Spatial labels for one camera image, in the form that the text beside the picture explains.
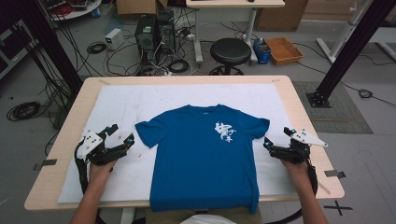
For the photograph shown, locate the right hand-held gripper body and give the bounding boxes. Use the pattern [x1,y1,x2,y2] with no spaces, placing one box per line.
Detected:
[270,129,329,164]

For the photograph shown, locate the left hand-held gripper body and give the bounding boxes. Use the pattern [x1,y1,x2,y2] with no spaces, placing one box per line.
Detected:
[74,129,129,166]

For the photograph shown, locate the blue t-shirt with white print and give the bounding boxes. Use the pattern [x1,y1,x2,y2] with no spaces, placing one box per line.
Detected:
[134,104,271,216]

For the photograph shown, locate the person's right hand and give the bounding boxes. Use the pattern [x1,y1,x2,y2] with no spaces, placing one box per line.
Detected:
[280,158,310,189]

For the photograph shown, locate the person's left hand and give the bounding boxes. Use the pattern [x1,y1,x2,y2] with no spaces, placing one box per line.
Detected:
[89,159,118,189]

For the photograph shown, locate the white table mat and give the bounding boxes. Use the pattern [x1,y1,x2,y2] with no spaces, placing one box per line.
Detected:
[57,82,317,204]

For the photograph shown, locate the grey tape strip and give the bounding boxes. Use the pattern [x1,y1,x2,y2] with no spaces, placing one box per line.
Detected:
[323,169,347,179]
[33,158,58,172]

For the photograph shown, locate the light wooden strip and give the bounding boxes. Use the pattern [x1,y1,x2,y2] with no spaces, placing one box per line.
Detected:
[317,181,332,196]

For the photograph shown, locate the grey floor mat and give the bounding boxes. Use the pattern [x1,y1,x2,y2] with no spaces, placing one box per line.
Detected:
[292,80,374,135]

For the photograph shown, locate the black tape cross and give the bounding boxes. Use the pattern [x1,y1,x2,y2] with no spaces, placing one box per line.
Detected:
[323,200,354,217]

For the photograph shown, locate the orange cardboard tray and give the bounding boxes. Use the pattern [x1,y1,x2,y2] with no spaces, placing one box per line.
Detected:
[264,36,304,66]

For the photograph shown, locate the blue box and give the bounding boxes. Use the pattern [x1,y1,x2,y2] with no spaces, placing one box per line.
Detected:
[252,37,273,65]

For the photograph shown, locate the person's khaki pants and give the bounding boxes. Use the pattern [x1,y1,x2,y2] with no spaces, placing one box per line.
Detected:
[145,207,263,224]

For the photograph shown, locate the small white device box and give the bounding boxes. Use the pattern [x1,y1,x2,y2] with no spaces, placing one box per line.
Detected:
[104,27,125,51]

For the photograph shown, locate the person's white shirt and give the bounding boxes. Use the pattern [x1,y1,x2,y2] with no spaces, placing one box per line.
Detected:
[179,214,237,224]

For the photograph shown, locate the black round stool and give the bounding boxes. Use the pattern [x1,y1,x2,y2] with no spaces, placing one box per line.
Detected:
[208,37,252,77]

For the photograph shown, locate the black computer tower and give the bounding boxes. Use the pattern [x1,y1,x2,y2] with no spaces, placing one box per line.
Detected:
[134,14,158,61]
[155,10,177,56]

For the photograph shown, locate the white metal stand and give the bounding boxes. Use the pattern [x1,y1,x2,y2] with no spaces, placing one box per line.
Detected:
[316,0,375,64]

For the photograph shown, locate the large brown cardboard box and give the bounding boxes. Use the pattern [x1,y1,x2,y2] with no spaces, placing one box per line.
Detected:
[255,0,309,33]

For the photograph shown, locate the round white table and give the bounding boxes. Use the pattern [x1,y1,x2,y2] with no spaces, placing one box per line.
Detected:
[46,0,103,22]

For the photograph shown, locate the dark equipment case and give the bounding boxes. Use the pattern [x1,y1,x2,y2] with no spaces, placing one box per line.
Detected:
[0,19,39,80]

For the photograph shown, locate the open brown cardboard box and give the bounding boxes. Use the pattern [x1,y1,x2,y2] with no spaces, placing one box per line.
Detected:
[116,0,169,21]

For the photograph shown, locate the white desk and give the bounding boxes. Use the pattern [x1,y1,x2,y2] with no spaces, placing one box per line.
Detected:
[185,0,286,64]

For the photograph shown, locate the black sleeved right gripper cable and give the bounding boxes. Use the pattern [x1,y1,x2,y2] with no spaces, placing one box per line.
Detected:
[264,160,319,224]

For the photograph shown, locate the black sleeved gripper cable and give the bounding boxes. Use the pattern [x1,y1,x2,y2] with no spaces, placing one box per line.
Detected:
[264,160,319,224]
[74,148,91,196]

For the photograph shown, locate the black sleeved left gripper cable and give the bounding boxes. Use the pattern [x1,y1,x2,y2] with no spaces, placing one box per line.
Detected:
[74,148,91,196]

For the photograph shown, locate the large coiled black cable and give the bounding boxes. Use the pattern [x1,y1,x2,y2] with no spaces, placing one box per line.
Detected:
[6,101,42,122]

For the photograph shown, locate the small coiled black cable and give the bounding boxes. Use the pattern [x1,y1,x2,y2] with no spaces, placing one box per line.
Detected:
[86,41,107,55]

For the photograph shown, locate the thin black floor cable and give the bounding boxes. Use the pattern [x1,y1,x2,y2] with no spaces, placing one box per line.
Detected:
[292,41,396,108]

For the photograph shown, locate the black metal frame post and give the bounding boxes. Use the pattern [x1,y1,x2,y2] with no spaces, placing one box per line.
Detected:
[305,0,396,109]
[14,0,84,94]

